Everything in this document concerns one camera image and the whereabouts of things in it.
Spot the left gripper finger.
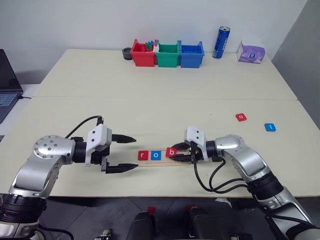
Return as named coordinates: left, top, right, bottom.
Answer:
left=100, top=157, right=139, bottom=175
left=111, top=134, right=137, bottom=145

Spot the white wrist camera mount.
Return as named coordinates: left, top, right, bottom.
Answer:
left=183, top=125, right=210, bottom=161
left=84, top=124, right=113, bottom=167

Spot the purple tissue pack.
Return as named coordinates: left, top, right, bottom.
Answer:
left=237, top=40, right=267, bottom=64

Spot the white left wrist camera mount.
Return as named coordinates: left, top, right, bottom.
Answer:
left=84, top=124, right=113, bottom=167

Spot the red letter b block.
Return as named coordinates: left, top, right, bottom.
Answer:
left=165, top=147, right=178, bottom=159

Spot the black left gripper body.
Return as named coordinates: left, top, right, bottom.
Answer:
left=89, top=145, right=112, bottom=166

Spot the green plastic bin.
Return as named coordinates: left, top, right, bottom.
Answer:
left=154, top=39, right=182, bottom=69

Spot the wooden letter tray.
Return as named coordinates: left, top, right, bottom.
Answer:
left=136, top=148, right=195, bottom=167

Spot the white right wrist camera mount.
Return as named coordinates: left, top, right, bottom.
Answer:
left=183, top=125, right=210, bottom=161

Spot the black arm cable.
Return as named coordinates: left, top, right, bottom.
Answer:
left=64, top=115, right=105, bottom=139
left=190, top=142, right=251, bottom=193

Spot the black round holder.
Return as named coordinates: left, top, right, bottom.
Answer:
left=121, top=46, right=134, bottom=61

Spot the blue drink can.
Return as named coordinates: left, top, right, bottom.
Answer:
left=211, top=25, right=231, bottom=60

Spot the red plastic bin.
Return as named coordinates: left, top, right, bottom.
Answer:
left=130, top=38, right=157, bottom=68

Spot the blue plastic bin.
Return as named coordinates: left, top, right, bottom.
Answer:
left=179, top=40, right=206, bottom=69

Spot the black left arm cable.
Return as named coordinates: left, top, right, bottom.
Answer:
left=64, top=115, right=105, bottom=139

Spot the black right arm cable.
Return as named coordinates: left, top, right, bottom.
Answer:
left=190, top=142, right=251, bottom=193

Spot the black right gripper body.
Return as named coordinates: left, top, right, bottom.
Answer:
left=188, top=141, right=202, bottom=164

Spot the dark laptop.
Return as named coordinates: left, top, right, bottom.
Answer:
left=0, top=48, right=24, bottom=125

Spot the dark rounded shape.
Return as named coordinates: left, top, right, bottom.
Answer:
left=186, top=206, right=219, bottom=240
left=125, top=210, right=156, bottom=240

